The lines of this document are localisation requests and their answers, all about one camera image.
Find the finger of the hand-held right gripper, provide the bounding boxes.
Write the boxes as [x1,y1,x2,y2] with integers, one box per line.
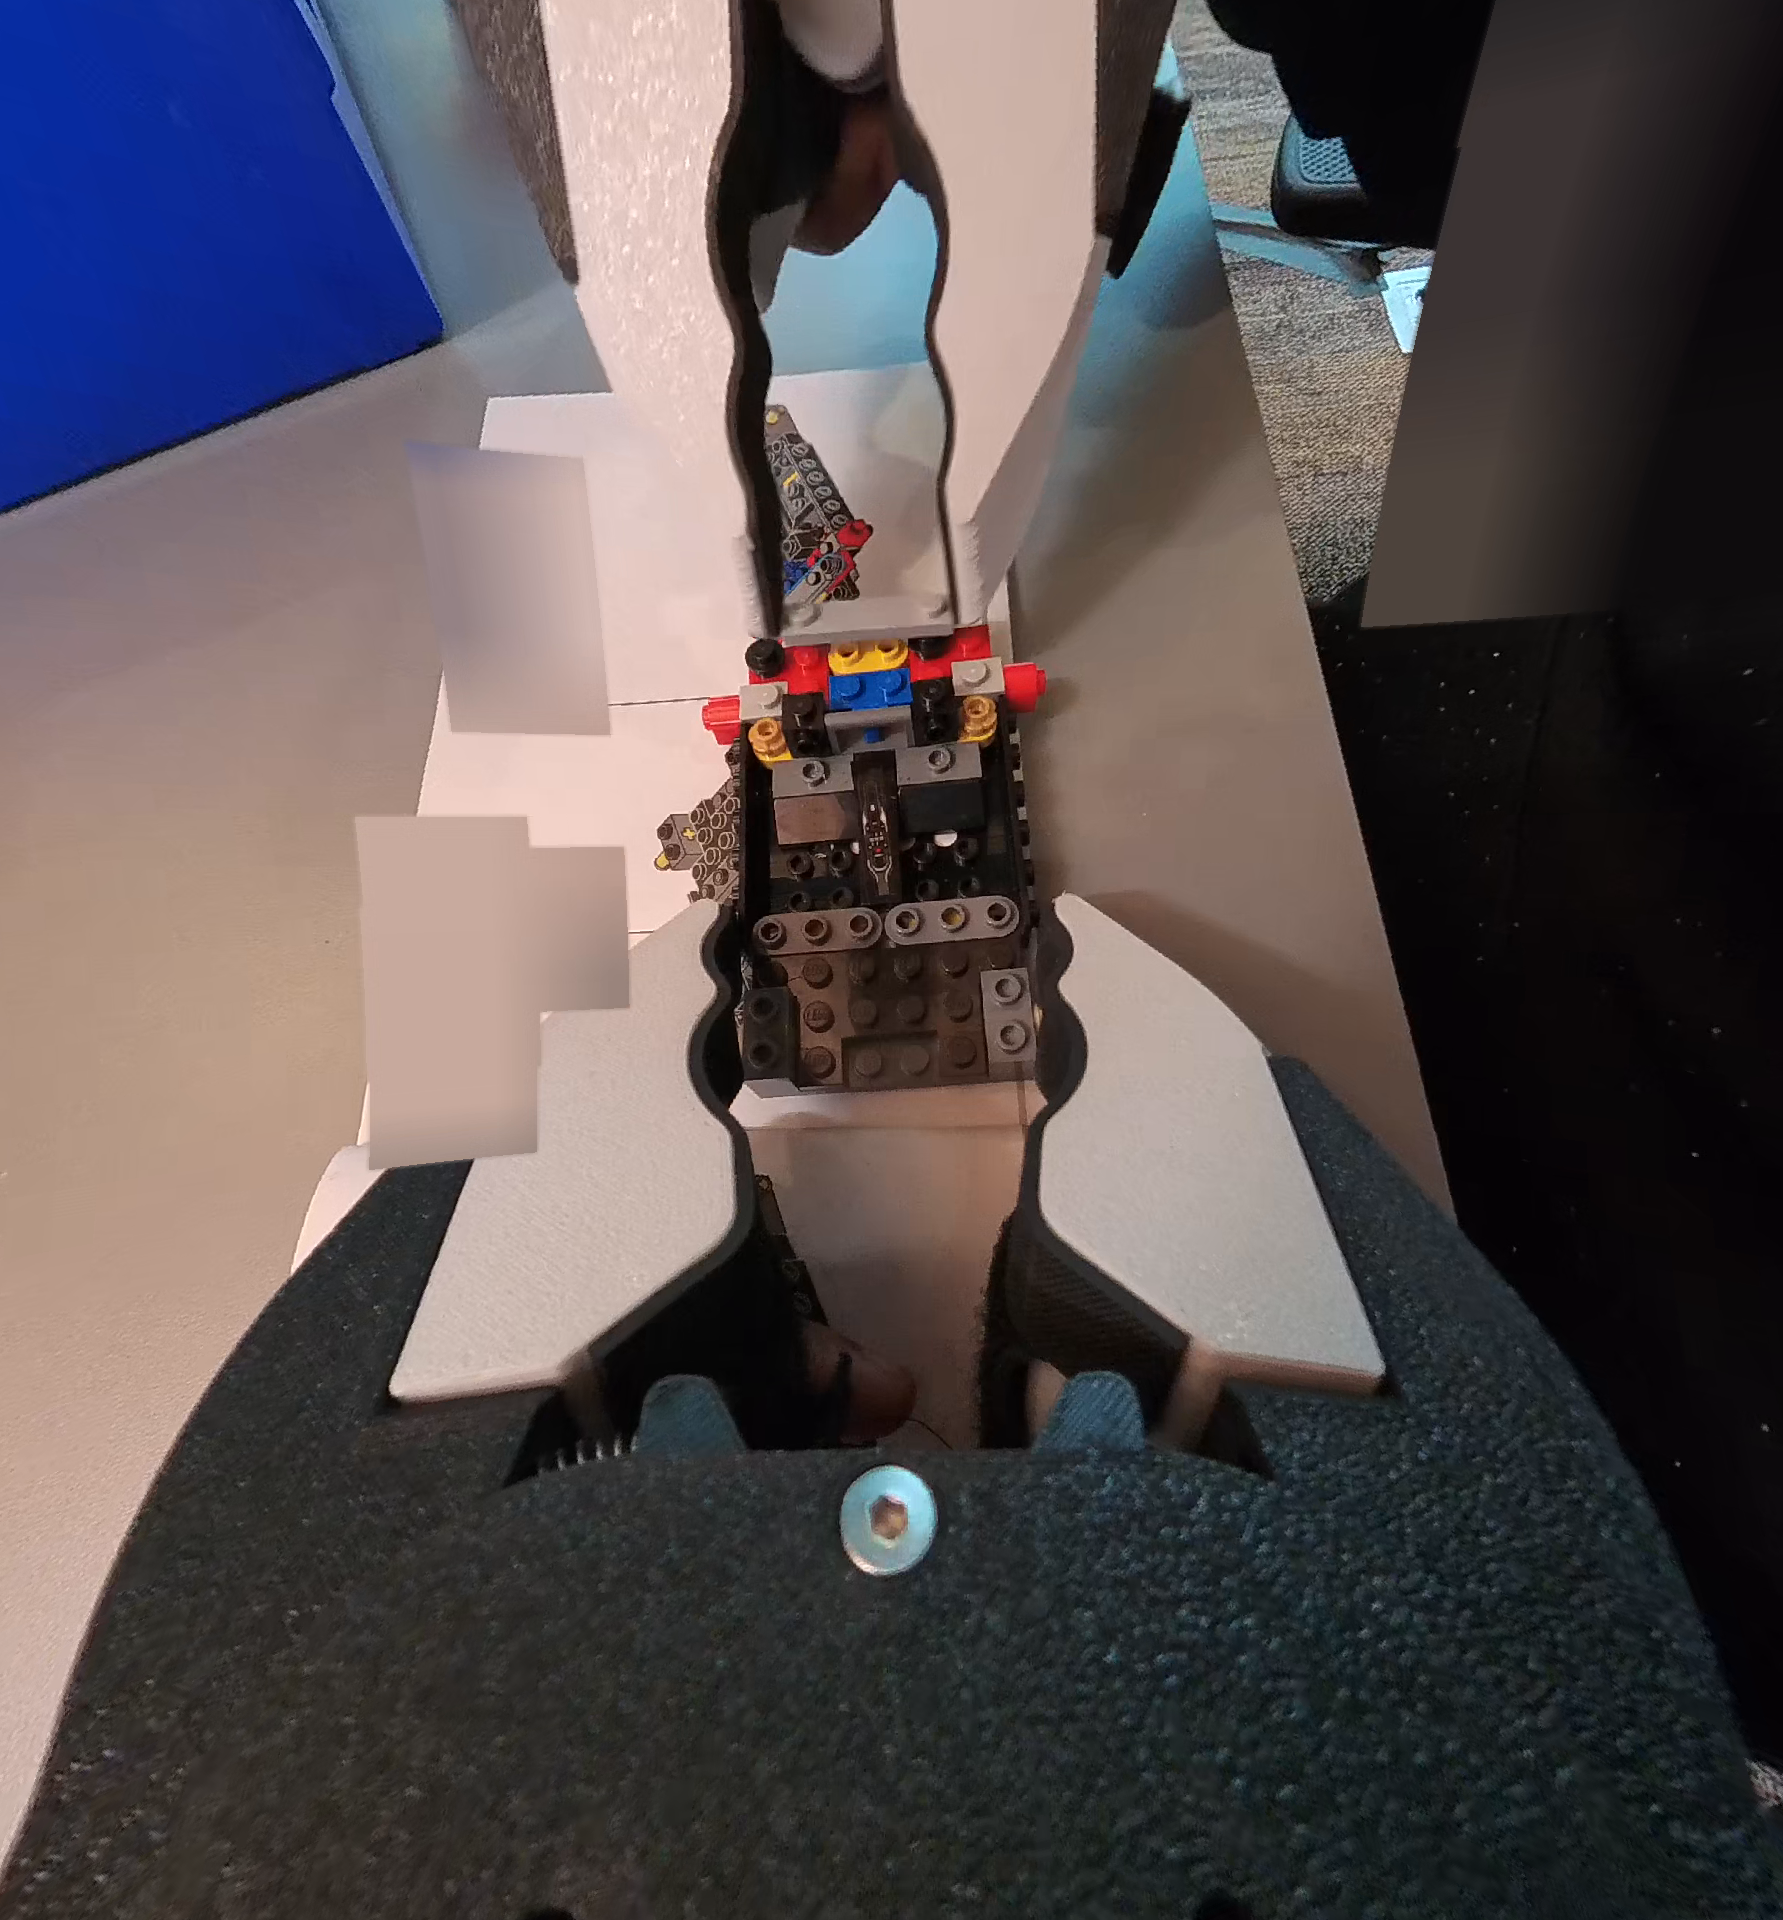
[539,0,792,635]
[880,0,1117,627]

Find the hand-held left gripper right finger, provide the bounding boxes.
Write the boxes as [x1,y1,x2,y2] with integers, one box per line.
[993,890,1391,1388]

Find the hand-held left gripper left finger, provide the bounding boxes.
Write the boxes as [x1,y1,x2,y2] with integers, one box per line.
[385,912,760,1409]

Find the multicoloured lego model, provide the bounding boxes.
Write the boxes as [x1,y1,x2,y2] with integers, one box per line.
[699,630,1050,1105]

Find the light grey lego plate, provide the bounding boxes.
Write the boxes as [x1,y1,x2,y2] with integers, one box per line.
[737,591,1005,645]

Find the grey lego piece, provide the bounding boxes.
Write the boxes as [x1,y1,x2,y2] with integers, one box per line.
[656,780,746,905]

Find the black office chair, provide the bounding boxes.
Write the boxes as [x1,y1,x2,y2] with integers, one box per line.
[1221,0,1493,287]

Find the white instruction booklet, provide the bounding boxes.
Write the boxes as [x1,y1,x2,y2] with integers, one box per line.
[292,350,1073,1442]

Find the blue box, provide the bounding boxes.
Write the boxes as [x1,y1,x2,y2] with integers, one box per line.
[0,0,445,542]

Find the grey panel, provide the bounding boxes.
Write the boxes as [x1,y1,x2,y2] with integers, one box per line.
[1365,0,1783,627]

